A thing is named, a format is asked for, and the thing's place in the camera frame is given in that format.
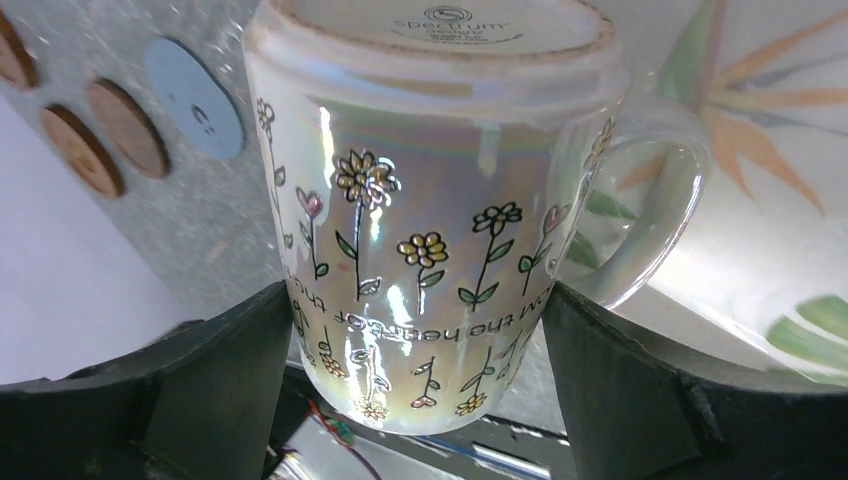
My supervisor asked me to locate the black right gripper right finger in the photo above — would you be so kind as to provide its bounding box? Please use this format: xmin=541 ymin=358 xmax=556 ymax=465
xmin=542 ymin=283 xmax=847 ymax=479

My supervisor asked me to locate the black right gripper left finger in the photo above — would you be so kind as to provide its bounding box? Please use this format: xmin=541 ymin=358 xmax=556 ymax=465
xmin=1 ymin=282 xmax=291 ymax=479

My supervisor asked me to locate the dark brown wooden coaster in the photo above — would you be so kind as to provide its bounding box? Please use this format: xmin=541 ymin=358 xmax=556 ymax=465
xmin=85 ymin=77 xmax=170 ymax=179

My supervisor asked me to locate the white mug orange inside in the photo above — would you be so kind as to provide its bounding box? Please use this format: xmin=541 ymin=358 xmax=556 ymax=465
xmin=243 ymin=1 xmax=712 ymax=436

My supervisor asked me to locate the floral leaf print tray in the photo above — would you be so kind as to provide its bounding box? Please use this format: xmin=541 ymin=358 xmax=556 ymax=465
xmin=599 ymin=1 xmax=847 ymax=390

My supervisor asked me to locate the light blue round coaster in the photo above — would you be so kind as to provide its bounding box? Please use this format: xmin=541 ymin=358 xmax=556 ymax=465
xmin=142 ymin=37 xmax=245 ymax=160

